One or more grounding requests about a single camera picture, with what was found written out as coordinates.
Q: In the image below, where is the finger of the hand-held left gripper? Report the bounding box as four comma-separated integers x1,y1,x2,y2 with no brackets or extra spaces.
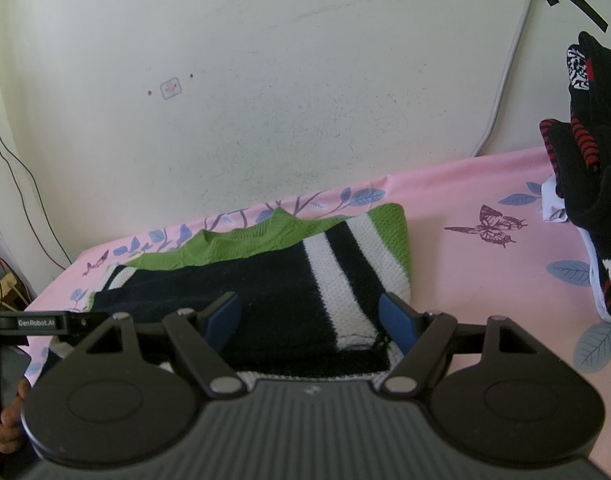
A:
68,311,111,335

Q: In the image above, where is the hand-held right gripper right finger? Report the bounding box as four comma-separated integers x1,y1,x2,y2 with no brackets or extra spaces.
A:
378,291,541,398

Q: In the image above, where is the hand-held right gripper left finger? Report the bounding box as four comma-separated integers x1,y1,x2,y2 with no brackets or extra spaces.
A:
65,291,247,397

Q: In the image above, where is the green black white knitted sweater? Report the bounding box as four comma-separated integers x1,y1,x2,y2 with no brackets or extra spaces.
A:
88,203,413,387

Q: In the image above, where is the person's left hand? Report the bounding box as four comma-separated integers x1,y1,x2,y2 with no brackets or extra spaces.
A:
0,379,30,455

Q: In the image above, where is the pink floral bedsheet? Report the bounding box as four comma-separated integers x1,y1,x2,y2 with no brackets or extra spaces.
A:
25,147,611,480

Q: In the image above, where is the white cloth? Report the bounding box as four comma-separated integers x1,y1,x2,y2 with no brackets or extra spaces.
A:
540,176,572,224

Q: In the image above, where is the black white printed garment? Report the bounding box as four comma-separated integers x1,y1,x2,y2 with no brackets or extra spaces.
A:
583,227,611,329

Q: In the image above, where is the black red striped garment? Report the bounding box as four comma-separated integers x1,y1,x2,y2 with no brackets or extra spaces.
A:
538,30,611,233

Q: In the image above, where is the cluttered side table with cables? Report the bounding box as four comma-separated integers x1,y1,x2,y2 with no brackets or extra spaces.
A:
0,271,28,314

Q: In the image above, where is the thin wall cable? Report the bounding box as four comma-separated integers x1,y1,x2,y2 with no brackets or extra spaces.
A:
0,106,75,272

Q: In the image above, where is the grey cable conduit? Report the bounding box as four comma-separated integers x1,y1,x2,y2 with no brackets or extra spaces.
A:
470,0,537,158

